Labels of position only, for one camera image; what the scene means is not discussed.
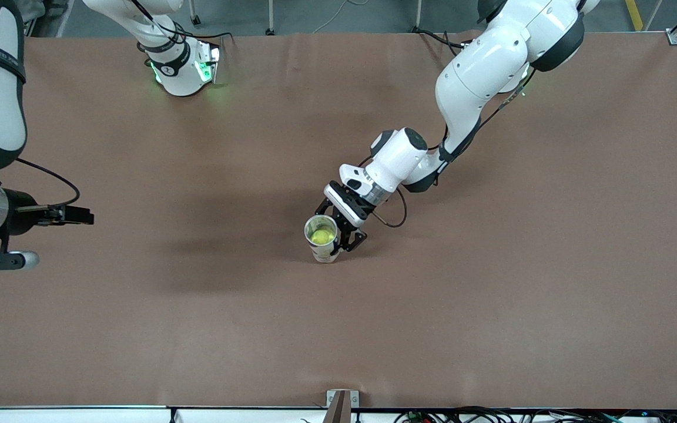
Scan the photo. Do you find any white blue tennis ball can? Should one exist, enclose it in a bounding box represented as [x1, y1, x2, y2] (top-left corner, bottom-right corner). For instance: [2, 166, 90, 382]
[304, 215, 342, 264]

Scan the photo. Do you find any brown table cover mat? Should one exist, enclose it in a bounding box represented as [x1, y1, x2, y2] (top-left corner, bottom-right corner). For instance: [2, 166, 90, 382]
[0, 31, 677, 411]

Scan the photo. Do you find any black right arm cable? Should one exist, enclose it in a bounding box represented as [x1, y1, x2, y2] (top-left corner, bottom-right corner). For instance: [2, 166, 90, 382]
[15, 157, 81, 207]

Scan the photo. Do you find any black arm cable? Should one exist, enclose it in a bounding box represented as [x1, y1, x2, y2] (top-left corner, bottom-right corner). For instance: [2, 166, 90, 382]
[357, 65, 536, 230]
[15, 157, 81, 207]

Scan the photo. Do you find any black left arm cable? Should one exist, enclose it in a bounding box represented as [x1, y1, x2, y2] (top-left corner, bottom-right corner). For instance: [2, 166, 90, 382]
[357, 65, 536, 230]

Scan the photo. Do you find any grey metal table bracket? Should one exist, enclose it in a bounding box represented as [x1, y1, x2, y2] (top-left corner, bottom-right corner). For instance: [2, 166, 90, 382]
[326, 389, 360, 409]

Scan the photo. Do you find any white floor cable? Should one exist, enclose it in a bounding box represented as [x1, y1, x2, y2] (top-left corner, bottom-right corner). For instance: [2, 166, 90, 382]
[314, 0, 370, 34]

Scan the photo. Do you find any black left base cable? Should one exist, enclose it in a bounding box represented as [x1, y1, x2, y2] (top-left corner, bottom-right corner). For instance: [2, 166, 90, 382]
[420, 28, 471, 56]

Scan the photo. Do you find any black base cable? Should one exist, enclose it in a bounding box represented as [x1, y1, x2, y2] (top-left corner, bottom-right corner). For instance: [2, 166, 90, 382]
[420, 28, 471, 56]
[130, 0, 233, 45]

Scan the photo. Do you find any tangled black cable bundle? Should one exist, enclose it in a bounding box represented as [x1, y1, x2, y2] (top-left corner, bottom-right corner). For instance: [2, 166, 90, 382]
[394, 407, 677, 423]

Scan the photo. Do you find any black right base cable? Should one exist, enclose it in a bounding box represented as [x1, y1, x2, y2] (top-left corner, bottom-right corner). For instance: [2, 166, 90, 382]
[130, 0, 233, 45]

